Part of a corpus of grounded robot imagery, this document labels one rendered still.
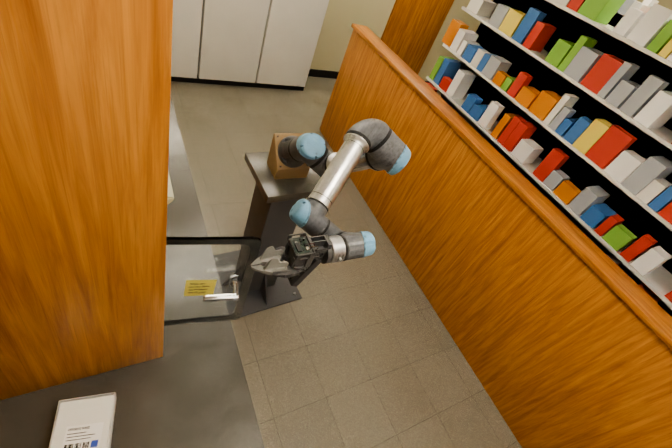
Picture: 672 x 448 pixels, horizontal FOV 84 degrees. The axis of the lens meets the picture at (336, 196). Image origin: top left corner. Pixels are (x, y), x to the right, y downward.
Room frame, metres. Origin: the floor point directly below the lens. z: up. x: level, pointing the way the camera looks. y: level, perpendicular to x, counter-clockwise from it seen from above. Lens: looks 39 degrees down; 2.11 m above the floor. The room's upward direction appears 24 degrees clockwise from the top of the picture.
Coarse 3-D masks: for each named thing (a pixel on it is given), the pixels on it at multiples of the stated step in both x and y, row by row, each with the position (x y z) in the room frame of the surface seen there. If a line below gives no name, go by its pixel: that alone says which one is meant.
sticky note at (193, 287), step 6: (186, 282) 0.52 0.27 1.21; (192, 282) 0.52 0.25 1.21; (198, 282) 0.53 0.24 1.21; (204, 282) 0.54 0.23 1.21; (210, 282) 0.55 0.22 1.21; (186, 288) 0.52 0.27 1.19; (192, 288) 0.52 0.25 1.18; (198, 288) 0.53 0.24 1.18; (204, 288) 0.54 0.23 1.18; (210, 288) 0.55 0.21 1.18; (186, 294) 0.52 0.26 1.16; (192, 294) 0.53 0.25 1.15; (198, 294) 0.53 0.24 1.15; (204, 294) 0.54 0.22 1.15
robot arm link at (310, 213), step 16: (352, 128) 1.10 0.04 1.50; (368, 128) 1.11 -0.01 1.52; (384, 128) 1.14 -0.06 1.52; (352, 144) 1.04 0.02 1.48; (368, 144) 1.07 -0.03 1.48; (336, 160) 0.98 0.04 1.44; (352, 160) 1.00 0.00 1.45; (336, 176) 0.93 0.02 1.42; (320, 192) 0.86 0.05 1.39; (336, 192) 0.89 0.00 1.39; (304, 208) 0.79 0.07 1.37; (320, 208) 0.82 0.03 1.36; (304, 224) 0.77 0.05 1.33; (320, 224) 0.79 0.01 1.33
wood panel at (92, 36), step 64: (0, 0) 0.33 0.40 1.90; (64, 0) 0.36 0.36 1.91; (128, 0) 0.40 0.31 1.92; (0, 64) 0.32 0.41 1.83; (64, 64) 0.36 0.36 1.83; (128, 64) 0.40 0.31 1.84; (0, 128) 0.30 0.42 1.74; (64, 128) 0.35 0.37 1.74; (128, 128) 0.40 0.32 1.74; (0, 192) 0.29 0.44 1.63; (64, 192) 0.34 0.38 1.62; (128, 192) 0.39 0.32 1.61; (0, 256) 0.27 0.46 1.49; (64, 256) 0.32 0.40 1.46; (128, 256) 0.39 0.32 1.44; (0, 320) 0.25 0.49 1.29; (64, 320) 0.31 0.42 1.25; (128, 320) 0.38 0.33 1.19; (0, 384) 0.21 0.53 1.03
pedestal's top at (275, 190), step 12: (252, 156) 1.44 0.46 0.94; (264, 156) 1.48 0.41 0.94; (252, 168) 1.37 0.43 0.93; (264, 168) 1.39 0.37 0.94; (264, 180) 1.31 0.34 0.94; (276, 180) 1.35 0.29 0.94; (288, 180) 1.38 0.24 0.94; (300, 180) 1.42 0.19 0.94; (312, 180) 1.46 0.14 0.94; (264, 192) 1.25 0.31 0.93; (276, 192) 1.27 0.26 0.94; (288, 192) 1.30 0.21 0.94; (300, 192) 1.34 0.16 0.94
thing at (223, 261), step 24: (168, 240) 0.49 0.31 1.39; (192, 240) 0.52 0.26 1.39; (216, 240) 0.55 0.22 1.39; (240, 240) 0.57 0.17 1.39; (168, 264) 0.49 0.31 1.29; (192, 264) 0.52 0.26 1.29; (216, 264) 0.55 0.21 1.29; (240, 264) 0.58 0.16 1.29; (168, 288) 0.50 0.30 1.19; (216, 288) 0.56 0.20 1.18; (240, 288) 0.59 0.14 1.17; (168, 312) 0.50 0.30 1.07; (192, 312) 0.53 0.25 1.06; (216, 312) 0.56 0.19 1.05; (240, 312) 0.60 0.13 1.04
